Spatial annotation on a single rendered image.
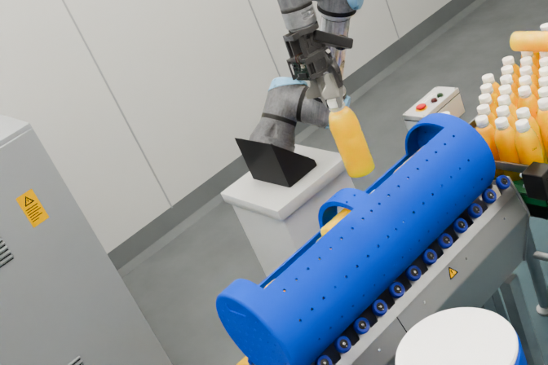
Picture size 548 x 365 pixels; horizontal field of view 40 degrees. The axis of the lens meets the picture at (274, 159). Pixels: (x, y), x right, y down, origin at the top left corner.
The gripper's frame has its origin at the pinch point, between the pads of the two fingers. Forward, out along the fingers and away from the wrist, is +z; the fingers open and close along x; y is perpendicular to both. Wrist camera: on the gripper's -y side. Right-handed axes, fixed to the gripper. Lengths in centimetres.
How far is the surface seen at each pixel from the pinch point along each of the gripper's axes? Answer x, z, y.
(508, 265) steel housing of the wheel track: -7, 81, -51
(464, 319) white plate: 27, 53, 5
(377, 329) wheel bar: -2, 63, 8
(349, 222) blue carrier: -5.6, 33.2, 3.3
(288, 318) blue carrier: 0, 42, 33
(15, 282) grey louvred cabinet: -164, 60, 56
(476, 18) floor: -265, 106, -367
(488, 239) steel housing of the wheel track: -2, 64, -40
